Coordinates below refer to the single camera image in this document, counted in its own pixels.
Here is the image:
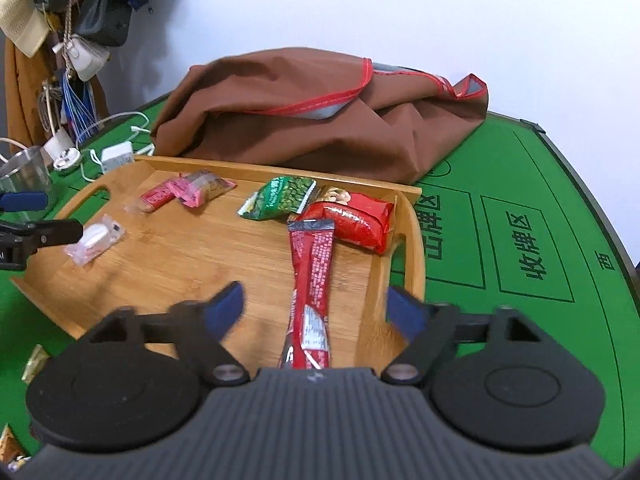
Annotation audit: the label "black and white peanut packet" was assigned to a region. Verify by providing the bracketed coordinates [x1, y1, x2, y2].
[0, 424, 26, 461]

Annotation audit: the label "pink candy packet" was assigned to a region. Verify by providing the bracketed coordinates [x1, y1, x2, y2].
[167, 170, 237, 208]

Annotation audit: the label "small white purse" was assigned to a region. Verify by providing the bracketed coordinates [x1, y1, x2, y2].
[52, 35, 111, 82]

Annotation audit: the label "small red cracker packet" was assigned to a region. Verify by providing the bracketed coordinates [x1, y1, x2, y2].
[124, 184, 176, 215]

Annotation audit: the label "white round plug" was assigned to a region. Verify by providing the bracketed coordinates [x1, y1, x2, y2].
[52, 147, 81, 173]

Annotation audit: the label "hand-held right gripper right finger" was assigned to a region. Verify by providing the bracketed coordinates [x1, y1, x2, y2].
[381, 285, 546, 386]

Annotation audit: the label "wooden bamboo tray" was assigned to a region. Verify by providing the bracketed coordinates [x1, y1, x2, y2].
[10, 155, 427, 368]

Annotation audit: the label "white charger cable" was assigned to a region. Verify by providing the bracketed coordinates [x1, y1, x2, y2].
[75, 111, 151, 142]

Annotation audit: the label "metal cup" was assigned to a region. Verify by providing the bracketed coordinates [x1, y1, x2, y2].
[0, 145, 55, 206]

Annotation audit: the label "green peas packet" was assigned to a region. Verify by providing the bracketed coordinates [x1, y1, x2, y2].
[236, 176, 318, 222]

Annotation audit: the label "orange coat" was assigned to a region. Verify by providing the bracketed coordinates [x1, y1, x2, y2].
[5, 40, 108, 146]

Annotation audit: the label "long red drink stick packet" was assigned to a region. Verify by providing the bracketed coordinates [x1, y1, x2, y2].
[278, 218, 337, 371]

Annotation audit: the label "white candy packet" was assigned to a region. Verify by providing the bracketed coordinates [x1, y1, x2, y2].
[65, 214, 126, 267]

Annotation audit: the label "gold candy packet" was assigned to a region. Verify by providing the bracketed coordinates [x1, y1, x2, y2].
[21, 344, 51, 385]

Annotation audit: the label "beige rope bundle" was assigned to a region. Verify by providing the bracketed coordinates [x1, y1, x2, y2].
[37, 80, 63, 133]

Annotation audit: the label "brown cloth with red trim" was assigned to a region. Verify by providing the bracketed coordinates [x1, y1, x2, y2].
[150, 47, 489, 186]

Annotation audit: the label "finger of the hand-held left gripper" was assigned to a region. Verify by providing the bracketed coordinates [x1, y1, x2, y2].
[0, 190, 49, 212]
[0, 217, 84, 271]

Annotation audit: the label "blue wire hangers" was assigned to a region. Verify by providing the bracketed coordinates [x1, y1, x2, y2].
[60, 72, 98, 143]

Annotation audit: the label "white charger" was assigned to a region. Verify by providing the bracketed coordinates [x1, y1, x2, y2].
[101, 141, 135, 171]

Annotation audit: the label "black handbag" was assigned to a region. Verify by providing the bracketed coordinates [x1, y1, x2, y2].
[75, 0, 133, 48]

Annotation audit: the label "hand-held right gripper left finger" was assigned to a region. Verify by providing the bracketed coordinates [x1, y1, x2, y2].
[87, 281, 251, 387]

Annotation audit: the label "red nut snack packet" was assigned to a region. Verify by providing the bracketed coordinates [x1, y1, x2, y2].
[286, 185, 396, 256]

